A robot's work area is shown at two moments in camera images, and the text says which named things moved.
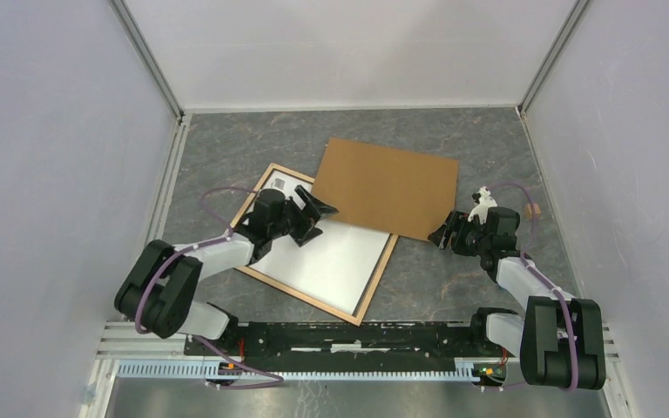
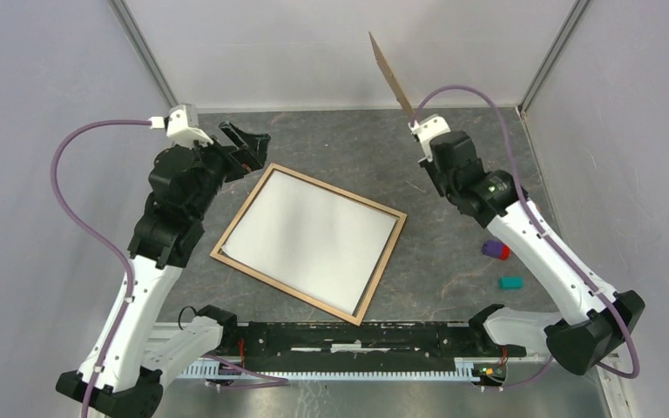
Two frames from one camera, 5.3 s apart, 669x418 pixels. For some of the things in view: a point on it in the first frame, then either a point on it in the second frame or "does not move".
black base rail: [351, 346] does not move
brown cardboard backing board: [394, 191] -> [391, 77]
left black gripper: [315, 208] -> [256, 143]
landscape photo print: [338, 266] does not move
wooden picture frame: [291, 290] does not move
